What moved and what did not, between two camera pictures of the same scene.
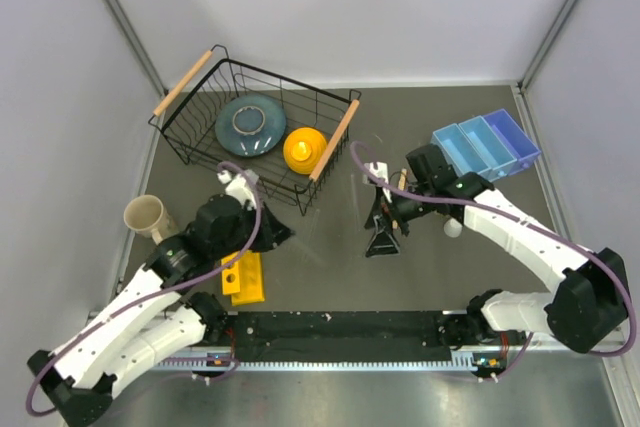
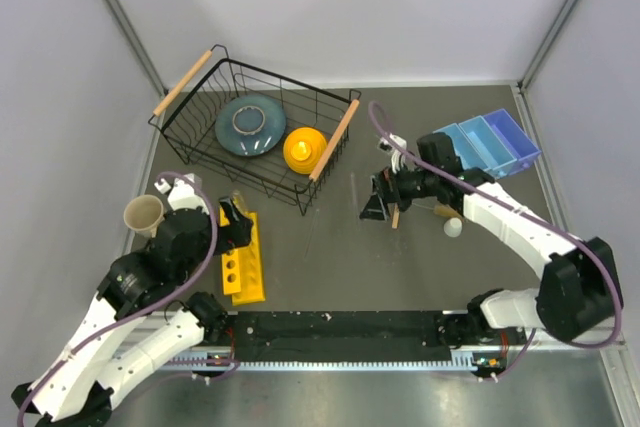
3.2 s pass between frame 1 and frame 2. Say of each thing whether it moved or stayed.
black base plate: stayed
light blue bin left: stayed
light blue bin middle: stayed
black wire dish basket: stayed
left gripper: moved
